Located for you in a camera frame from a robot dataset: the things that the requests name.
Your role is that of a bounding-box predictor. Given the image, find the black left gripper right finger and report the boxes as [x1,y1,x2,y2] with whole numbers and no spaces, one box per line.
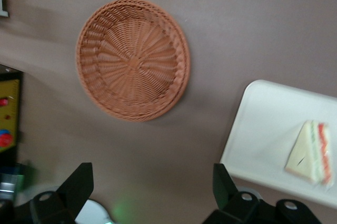
[204,163,323,224]

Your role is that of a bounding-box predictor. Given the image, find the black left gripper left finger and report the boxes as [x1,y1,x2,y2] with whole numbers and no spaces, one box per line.
[28,162,94,224]

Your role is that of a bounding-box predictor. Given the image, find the triangle sandwich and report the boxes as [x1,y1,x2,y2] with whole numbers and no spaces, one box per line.
[284,120,335,190]

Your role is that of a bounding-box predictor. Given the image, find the cream plastic tray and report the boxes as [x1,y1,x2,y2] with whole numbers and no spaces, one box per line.
[220,80,337,209]

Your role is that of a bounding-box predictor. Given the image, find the round brown wicker basket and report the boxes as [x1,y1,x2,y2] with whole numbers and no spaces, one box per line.
[75,0,191,122]

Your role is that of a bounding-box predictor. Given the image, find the black appliance with yellow panel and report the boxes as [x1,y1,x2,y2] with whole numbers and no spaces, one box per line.
[0,63,36,203]

